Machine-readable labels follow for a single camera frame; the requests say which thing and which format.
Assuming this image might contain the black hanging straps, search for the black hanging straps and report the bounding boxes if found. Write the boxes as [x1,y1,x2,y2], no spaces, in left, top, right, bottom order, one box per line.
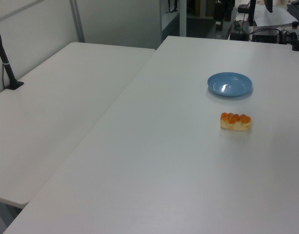
[165,0,179,14]

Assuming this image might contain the white side table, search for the white side table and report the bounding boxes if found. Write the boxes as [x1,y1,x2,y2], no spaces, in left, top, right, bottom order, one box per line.
[0,41,157,209]

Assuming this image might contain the small black box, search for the small black box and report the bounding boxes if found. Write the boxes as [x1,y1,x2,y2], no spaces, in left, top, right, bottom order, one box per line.
[229,31,248,41]

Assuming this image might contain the toy bread with orange crust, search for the toy bread with orange crust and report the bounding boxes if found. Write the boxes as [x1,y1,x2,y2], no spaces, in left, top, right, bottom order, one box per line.
[219,112,252,132]

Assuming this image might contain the black monitor stand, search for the black monitor stand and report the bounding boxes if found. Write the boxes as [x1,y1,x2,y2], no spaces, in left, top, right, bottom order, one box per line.
[238,0,258,26]

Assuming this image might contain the white shelf upright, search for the white shelf upright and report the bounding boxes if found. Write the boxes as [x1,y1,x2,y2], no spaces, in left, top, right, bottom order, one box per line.
[160,0,188,41]

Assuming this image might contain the white paper sheet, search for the white paper sheet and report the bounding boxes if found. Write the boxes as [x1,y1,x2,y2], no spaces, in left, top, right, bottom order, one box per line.
[255,4,297,26]

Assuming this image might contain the black clamp mount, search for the black clamp mount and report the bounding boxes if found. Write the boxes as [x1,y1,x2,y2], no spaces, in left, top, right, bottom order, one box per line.
[291,20,299,52]

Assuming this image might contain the grey partition frame post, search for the grey partition frame post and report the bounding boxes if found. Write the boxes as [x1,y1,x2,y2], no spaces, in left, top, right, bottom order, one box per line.
[70,0,86,43]

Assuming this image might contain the black electronics box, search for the black electronics box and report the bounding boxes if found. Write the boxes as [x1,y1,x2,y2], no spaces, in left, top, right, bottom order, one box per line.
[251,28,280,44]

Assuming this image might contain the blue round plate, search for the blue round plate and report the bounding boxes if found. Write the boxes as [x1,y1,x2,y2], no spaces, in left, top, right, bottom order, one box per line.
[207,71,254,98]

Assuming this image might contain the black camera pole with base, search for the black camera pole with base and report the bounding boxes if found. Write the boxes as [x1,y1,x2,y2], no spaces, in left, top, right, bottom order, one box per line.
[0,19,25,91]

